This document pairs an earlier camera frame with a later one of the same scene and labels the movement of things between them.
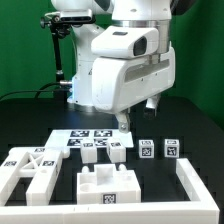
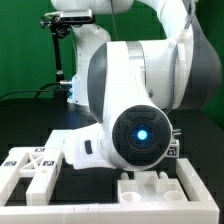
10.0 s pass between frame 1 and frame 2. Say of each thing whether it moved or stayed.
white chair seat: moved
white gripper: moved
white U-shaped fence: stayed
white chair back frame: stayed
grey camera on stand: stayed
